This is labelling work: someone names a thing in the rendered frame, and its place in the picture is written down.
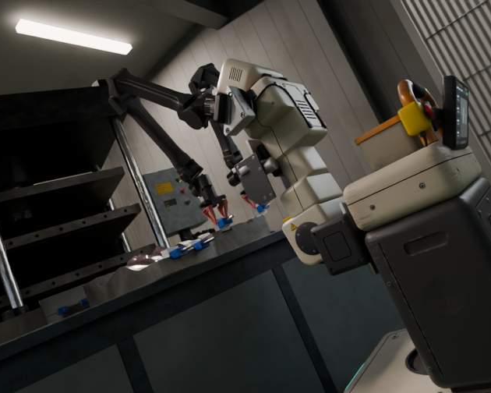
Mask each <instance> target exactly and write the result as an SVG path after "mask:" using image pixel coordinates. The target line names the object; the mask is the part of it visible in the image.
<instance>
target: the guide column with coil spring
mask: <svg viewBox="0 0 491 393"><path fill-rule="evenodd" d="M0 277H1V280H2V284H3V286H4V289H5V293H6V296H7V299H8V301H9V305H10V308H11V310H12V309H14V308H17V307H19V306H23V305H24V302H23V298H22V296H21V293H20V290H19V286H18V284H17V281H16V277H15V275H14V272H13V269H12V265H11V263H10V260H9V256H8V254H7V251H6V248H5V244H4V242H3V239H2V235H1V233H0Z"/></svg>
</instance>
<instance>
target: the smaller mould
mask: <svg viewBox="0 0 491 393"><path fill-rule="evenodd" d="M46 325H48V322H47V319H46V316H45V314H44V310H43V307H40V308H37V309H35V310H31V311H30V312H27V313H24V314H21V315H19V316H17V317H14V318H11V319H9V320H5V321H3V322H1V323H0V345H1V344H2V343H5V342H8V341H10V340H12V339H14V338H18V337H19V336H22V335H25V334H27V333H30V332H32V331H35V330H37V329H39V328H42V327H44V326H46Z"/></svg>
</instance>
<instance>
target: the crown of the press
mask: <svg viewBox="0 0 491 393"><path fill-rule="evenodd" d="M108 98H110V96H109V88H108V82H107V81H106V80H96V81H95V82H94V83H93V84H92V87H80V88H71V89H62V90H46V91H37V92H28V93H19V94H2V95H0V192H5V191H9V190H12V189H19V188H23V187H27V186H33V185H34V184H36V183H40V182H47V181H51V180H54V179H61V178H65V177H69V176H73V175H79V174H83V173H88V172H92V171H91V169H90V167H91V166H93V165H99V168H100V170H101V169H102V167H103V165H104V162H105V160H106V158H107V156H108V154H109V152H110V149H111V147H112V145H113V143H114V142H115V135H114V132H113V130H112V127H111V124H110V122H109V120H110V119H113V118H119V119H120V122H121V124H122V123H123V122H124V120H125V117H126V115H127V113H126V112H124V113H122V114H121V115H120V114H119V113H117V111H116V110H115V109H114V108H113V107H112V106H111V105H110V103H109V101H108ZM9 218H10V221H11V223H12V225H13V226H17V225H25V224H27V223H30V222H32V221H33V220H34V219H35V217H34V213H33V211H32V210H26V211H19V212H16V213H15V214H12V215H11V216H10V217H9Z"/></svg>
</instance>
